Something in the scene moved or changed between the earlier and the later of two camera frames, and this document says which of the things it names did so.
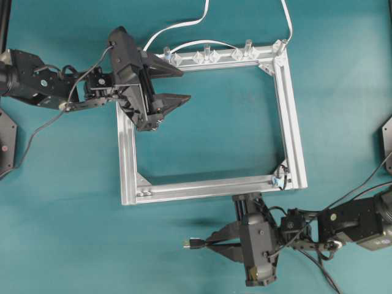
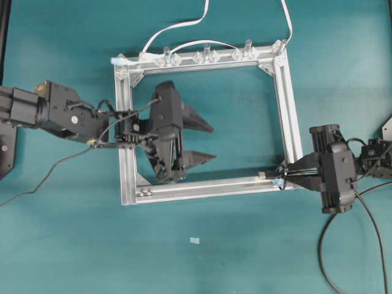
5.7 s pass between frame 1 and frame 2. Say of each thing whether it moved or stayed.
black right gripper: moved
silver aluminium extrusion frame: stayed
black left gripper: moved
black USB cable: moved
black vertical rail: stayed
